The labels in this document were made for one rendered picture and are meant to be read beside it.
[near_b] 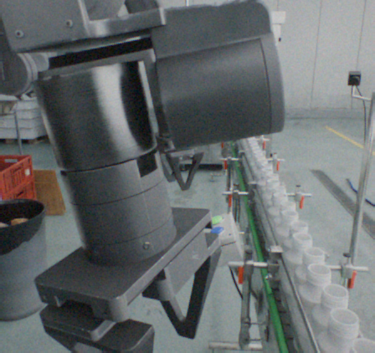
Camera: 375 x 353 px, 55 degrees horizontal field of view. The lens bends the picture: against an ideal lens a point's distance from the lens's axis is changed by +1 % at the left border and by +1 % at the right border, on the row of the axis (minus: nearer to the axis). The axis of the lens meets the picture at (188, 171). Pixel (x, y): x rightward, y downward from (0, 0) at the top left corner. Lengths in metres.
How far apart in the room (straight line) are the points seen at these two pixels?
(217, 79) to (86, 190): 0.09
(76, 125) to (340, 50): 10.86
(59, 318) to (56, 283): 0.02
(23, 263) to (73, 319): 2.16
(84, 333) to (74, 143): 0.10
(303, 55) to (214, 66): 10.57
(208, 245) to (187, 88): 0.12
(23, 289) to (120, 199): 2.29
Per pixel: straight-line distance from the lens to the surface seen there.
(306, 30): 10.78
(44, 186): 3.83
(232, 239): 0.85
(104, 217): 0.20
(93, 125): 0.18
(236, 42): 0.18
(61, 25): 0.17
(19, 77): 0.67
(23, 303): 2.52
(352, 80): 1.65
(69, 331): 0.22
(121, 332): 0.21
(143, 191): 0.19
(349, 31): 11.08
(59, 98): 0.19
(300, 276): 0.73
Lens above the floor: 1.50
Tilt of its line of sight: 17 degrees down
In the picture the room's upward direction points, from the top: straight up
